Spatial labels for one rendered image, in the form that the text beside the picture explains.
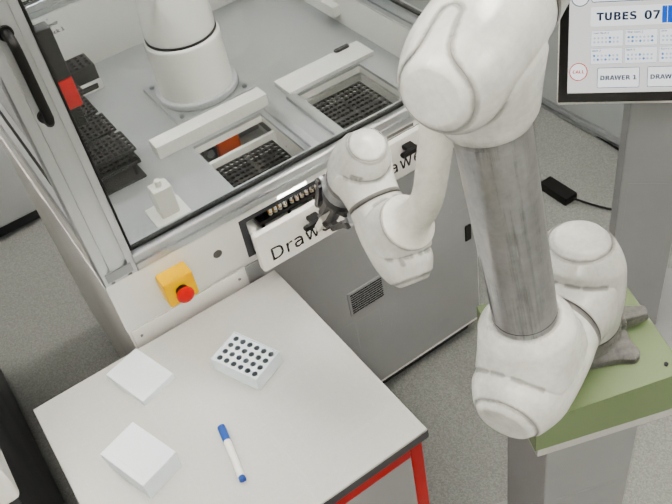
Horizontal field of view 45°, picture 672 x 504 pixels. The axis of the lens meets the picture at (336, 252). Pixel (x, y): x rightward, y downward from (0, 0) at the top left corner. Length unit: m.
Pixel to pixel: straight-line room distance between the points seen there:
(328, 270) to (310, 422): 0.56
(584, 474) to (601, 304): 0.55
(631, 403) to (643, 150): 0.86
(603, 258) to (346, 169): 0.46
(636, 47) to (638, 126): 0.25
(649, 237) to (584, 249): 1.09
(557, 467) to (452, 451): 0.74
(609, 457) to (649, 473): 0.66
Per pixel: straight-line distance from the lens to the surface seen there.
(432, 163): 1.29
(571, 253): 1.39
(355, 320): 2.29
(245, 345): 1.78
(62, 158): 1.60
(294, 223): 1.84
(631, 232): 2.46
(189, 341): 1.87
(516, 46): 0.92
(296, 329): 1.82
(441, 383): 2.63
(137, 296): 1.84
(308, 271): 2.07
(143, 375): 1.83
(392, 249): 1.41
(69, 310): 3.22
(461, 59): 0.88
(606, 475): 1.91
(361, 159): 1.41
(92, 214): 1.68
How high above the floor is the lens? 2.12
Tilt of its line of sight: 44 degrees down
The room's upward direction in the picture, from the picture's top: 12 degrees counter-clockwise
